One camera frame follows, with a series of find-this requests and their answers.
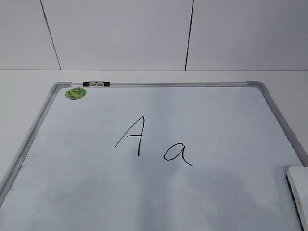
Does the white rectangular board eraser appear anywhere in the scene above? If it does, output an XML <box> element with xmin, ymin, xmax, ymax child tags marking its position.
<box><xmin>287</xmin><ymin>166</ymin><xmax>308</xmax><ymax>231</ymax></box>

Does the black board hanging clip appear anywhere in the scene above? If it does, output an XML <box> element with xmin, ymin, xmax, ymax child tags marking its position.
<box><xmin>83</xmin><ymin>81</ymin><xmax>110</xmax><ymax>87</ymax></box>

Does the round green magnet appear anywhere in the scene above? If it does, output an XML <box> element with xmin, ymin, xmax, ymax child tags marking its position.
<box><xmin>65</xmin><ymin>87</ymin><xmax>87</xmax><ymax>100</ymax></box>

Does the white board with grey frame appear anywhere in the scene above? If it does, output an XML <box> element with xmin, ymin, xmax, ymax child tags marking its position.
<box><xmin>0</xmin><ymin>82</ymin><xmax>307</xmax><ymax>231</ymax></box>

